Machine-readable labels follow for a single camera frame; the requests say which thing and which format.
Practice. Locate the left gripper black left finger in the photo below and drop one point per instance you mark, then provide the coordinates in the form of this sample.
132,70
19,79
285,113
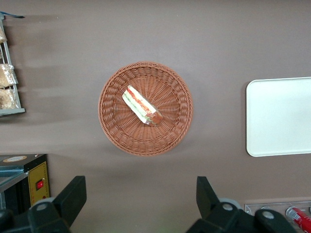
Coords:
70,201

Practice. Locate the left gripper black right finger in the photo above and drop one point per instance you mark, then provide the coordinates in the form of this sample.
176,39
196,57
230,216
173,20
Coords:
209,206

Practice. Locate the triangle sandwich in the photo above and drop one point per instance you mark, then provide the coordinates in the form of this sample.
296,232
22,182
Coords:
139,103

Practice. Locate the round brown wicker basket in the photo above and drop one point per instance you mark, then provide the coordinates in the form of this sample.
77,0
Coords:
145,138

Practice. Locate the cream plastic tray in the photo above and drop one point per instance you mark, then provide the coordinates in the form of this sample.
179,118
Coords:
279,116

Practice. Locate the black food warmer yellow panel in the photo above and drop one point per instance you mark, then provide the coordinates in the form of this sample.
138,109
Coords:
39,173

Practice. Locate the clear acrylic bottle rack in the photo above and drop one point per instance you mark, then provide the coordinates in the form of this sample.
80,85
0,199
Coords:
279,206

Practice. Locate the grey metal snack rack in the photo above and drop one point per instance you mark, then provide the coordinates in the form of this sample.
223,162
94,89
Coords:
12,111

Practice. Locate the blue flat strip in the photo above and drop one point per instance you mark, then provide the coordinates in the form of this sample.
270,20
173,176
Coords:
14,16

